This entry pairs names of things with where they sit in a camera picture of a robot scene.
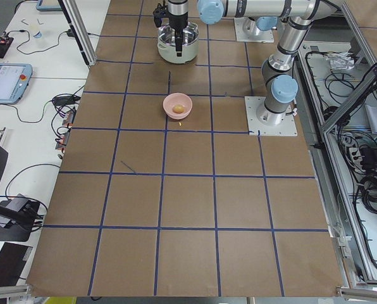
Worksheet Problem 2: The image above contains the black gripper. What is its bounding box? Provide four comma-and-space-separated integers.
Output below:
167, 0, 189, 57

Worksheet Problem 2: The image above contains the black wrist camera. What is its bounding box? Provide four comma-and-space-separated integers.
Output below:
152, 1, 168, 28

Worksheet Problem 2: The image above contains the crumpled white paper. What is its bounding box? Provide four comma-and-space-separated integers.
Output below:
325, 52, 355, 70

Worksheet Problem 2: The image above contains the black cable bundle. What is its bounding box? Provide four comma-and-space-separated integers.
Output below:
349, 145, 377, 219

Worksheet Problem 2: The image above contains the aluminium frame post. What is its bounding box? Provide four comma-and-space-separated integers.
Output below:
58, 0, 97, 67

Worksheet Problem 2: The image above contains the black monitor stand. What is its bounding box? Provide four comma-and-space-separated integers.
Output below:
0, 146, 40, 242

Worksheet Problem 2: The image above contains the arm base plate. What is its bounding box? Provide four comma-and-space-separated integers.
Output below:
234, 16, 278, 43
245, 96, 298, 137

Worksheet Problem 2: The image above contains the pink bowl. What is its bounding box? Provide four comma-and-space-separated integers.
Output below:
163, 92, 193, 120

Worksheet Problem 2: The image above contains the paper cup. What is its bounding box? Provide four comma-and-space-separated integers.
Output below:
30, 24, 42, 39

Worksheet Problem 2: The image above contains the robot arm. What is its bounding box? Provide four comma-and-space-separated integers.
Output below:
197, 0, 343, 126
153, 1, 281, 57

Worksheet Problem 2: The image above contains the pale green cooking pot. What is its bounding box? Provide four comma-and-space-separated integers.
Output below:
157, 21, 199, 65

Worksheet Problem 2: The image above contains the blue teach pendant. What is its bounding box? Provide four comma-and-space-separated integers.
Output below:
35, 0, 61, 12
0, 63, 33, 105

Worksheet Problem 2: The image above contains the black power adapter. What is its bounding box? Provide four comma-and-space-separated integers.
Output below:
53, 95, 80, 106

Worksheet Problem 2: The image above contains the brown egg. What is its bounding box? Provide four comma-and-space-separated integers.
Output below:
172, 104, 185, 114

